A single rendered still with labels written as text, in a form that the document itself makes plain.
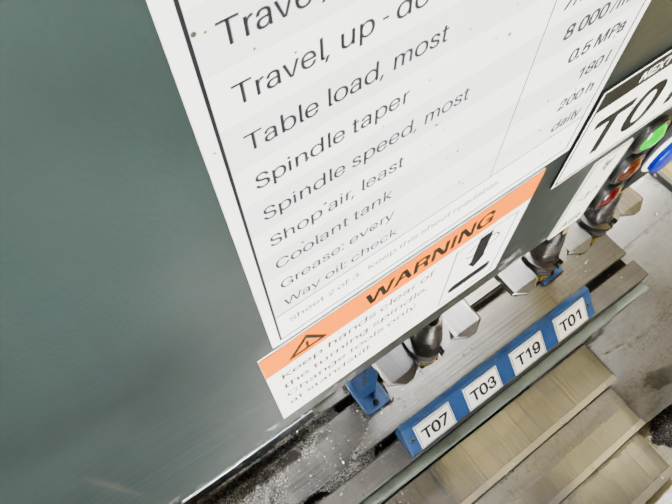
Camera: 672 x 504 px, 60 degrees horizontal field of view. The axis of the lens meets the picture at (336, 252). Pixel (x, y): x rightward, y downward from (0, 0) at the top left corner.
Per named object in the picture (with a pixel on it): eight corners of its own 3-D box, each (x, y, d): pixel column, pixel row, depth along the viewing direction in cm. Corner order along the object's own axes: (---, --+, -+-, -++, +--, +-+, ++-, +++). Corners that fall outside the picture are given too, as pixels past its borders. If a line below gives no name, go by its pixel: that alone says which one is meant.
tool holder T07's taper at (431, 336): (430, 313, 80) (436, 294, 74) (449, 340, 79) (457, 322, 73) (403, 329, 79) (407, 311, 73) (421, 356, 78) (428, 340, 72)
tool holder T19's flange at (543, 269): (540, 231, 89) (545, 223, 86) (569, 261, 86) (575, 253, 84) (509, 253, 87) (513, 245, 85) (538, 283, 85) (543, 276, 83)
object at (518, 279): (543, 282, 84) (545, 280, 83) (516, 303, 83) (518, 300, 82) (509, 247, 87) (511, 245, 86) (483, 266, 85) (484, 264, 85)
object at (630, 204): (648, 205, 90) (650, 202, 89) (624, 223, 88) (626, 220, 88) (613, 174, 92) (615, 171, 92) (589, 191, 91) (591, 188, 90)
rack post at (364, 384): (391, 400, 107) (405, 350, 81) (367, 417, 106) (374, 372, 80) (358, 357, 111) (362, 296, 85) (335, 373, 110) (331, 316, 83)
